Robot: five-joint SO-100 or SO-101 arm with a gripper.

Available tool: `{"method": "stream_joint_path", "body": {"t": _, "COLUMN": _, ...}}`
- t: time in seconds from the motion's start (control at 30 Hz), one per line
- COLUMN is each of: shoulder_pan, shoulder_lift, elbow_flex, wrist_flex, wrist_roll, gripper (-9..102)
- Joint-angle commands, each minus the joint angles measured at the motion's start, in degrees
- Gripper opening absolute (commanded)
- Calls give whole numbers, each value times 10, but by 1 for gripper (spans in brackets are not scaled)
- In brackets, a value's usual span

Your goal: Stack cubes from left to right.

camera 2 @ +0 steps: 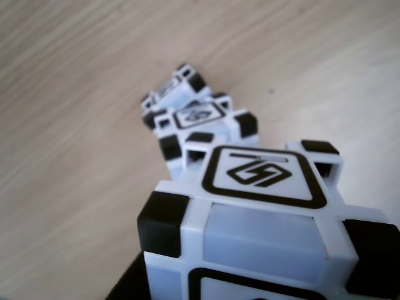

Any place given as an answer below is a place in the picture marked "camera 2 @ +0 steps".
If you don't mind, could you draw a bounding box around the white cube double-diamond symbol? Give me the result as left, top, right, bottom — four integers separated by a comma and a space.
152, 91, 260, 183

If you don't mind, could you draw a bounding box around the white cube crossed-lines symbol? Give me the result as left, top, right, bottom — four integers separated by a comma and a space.
139, 62, 209, 131

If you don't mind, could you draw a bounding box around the white cube lightning symbol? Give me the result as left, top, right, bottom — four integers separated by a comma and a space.
136, 131, 400, 300

